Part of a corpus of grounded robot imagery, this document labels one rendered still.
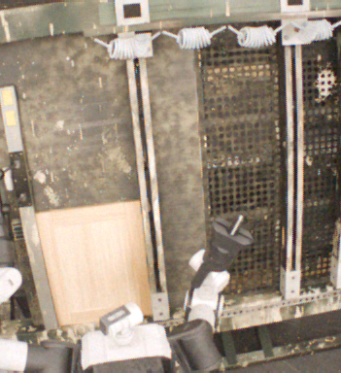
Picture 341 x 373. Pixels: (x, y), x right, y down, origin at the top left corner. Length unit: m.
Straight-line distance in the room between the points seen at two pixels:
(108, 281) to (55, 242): 0.25
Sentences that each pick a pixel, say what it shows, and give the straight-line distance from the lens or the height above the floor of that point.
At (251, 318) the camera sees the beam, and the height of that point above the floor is 0.84.
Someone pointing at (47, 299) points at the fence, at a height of 1.02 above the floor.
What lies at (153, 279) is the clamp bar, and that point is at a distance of 2.06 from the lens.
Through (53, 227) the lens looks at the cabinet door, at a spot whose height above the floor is 1.25.
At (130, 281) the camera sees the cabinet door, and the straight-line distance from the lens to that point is 2.12.
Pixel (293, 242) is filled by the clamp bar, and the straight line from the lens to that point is 2.16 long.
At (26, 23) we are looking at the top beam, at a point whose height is 1.90.
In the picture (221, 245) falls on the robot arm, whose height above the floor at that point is 1.55.
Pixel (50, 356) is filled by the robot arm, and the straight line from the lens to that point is 1.68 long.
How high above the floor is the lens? 2.93
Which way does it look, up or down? 53 degrees down
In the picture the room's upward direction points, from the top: 1 degrees counter-clockwise
